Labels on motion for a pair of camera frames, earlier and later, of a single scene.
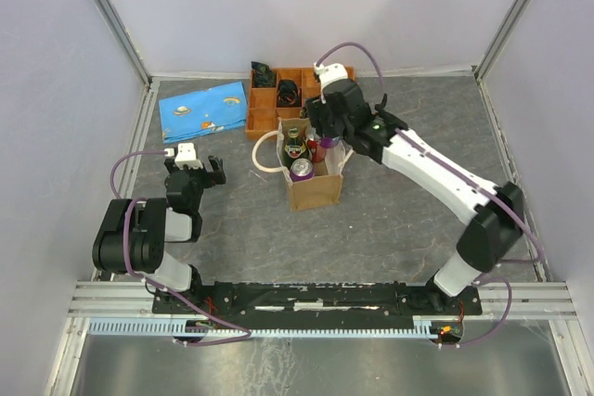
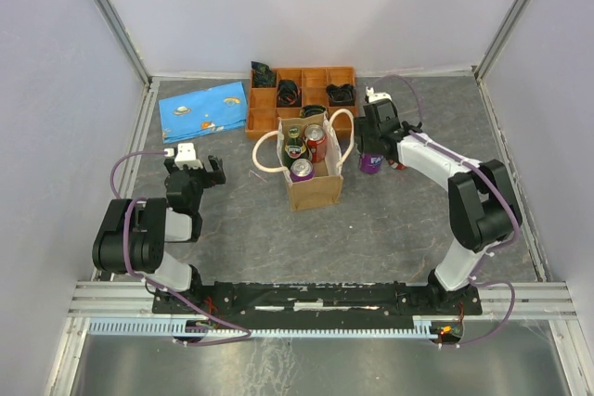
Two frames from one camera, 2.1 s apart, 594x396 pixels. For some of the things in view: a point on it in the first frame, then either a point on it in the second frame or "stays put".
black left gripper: x=212 y=178 stays put
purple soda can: x=328 y=142 -> x=370 y=163
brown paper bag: x=320 y=190 stays put
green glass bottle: x=294 y=148 stays put
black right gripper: x=317 y=108 -> x=362 y=129
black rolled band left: x=289 y=94 stays put
